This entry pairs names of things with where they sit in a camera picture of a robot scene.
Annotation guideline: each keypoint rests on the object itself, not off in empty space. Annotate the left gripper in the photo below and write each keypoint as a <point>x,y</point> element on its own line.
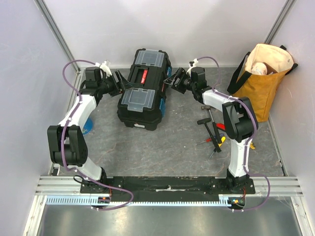
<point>122,86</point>

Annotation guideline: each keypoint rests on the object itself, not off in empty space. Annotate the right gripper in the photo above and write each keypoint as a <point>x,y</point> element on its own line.
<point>176,81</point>

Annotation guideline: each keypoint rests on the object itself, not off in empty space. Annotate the black plastic toolbox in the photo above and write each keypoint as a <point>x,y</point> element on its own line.
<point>143,105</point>

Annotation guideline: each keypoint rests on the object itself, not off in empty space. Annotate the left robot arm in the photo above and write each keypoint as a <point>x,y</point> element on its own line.
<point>67,145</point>

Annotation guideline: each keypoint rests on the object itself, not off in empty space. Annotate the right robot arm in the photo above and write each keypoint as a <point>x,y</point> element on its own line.
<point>240,124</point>

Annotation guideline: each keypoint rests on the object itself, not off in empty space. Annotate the hammer with metal shaft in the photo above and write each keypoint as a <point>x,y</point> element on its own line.
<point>208,109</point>

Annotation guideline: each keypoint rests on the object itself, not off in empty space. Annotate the blue tape roll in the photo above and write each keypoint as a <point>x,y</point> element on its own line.
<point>88,126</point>

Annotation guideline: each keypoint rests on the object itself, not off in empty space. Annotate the yellow blue screwdriver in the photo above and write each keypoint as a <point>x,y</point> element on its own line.
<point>222,137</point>

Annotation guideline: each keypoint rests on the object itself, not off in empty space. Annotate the yellow canvas tote bag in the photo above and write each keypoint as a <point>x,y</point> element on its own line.
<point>259,75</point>

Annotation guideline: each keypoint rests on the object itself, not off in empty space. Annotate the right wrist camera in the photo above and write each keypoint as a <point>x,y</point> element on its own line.
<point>192,64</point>

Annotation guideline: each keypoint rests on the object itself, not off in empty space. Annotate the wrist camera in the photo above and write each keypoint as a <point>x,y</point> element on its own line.
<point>192,64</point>
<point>105,67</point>

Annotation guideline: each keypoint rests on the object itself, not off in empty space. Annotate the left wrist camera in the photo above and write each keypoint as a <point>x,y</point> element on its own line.
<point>105,67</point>

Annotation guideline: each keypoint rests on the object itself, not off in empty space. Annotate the red handled pliers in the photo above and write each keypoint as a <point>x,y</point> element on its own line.
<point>220,126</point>

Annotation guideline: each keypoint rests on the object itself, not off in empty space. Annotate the red handled screwdriver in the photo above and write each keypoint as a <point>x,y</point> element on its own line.
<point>205,141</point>

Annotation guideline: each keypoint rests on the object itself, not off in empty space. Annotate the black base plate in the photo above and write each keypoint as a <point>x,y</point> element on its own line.
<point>144,186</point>

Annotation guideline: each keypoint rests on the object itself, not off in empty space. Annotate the aluminium frame rail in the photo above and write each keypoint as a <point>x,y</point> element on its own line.
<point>272,186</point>

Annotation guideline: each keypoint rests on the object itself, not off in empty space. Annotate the blue cable duct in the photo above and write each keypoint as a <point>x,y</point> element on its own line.
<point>100,201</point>

